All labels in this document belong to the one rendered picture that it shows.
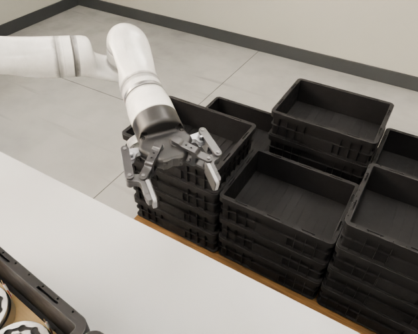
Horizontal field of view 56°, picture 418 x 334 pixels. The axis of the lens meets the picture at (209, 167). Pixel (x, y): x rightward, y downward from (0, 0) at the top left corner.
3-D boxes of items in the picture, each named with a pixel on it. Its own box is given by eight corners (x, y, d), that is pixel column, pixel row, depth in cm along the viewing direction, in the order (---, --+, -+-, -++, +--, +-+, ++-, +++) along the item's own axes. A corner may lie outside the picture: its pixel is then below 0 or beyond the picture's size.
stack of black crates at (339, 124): (259, 193, 179) (270, 111, 149) (284, 156, 198) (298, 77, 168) (346, 228, 164) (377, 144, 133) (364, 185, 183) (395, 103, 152)
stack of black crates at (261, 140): (186, 163, 194) (184, 125, 179) (216, 132, 213) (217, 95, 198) (259, 192, 179) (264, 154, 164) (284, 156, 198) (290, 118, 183)
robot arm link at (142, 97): (179, 143, 70) (168, 118, 73) (183, 99, 61) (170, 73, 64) (129, 156, 67) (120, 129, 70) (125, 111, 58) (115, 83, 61)
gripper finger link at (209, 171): (206, 164, 58) (215, 184, 56) (209, 162, 58) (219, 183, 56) (204, 171, 59) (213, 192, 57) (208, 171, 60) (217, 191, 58)
